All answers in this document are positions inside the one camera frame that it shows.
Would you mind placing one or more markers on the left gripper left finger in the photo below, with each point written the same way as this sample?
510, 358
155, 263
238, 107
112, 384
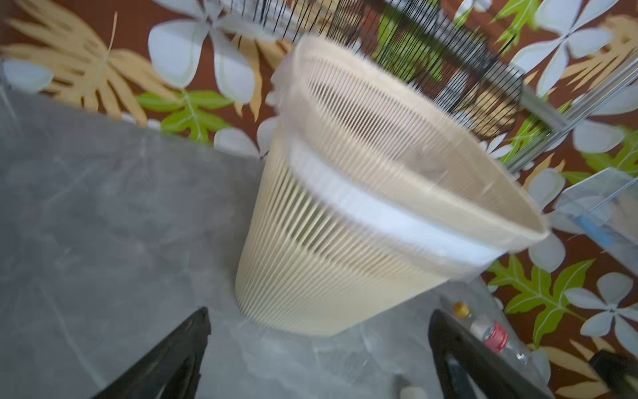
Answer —
171, 369

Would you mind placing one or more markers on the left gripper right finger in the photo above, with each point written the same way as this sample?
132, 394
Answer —
466, 367

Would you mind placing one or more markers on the clear bottle red label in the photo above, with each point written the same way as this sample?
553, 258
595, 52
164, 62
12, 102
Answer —
491, 333

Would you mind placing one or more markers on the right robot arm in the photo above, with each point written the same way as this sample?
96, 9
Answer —
619, 373

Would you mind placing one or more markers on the beige plastic waste bin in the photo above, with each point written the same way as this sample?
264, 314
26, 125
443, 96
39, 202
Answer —
371, 195

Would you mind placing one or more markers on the white mesh basket right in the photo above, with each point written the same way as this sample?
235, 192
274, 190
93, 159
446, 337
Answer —
604, 207

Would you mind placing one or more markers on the black wire wall basket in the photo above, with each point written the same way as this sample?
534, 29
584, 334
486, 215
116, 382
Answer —
451, 61

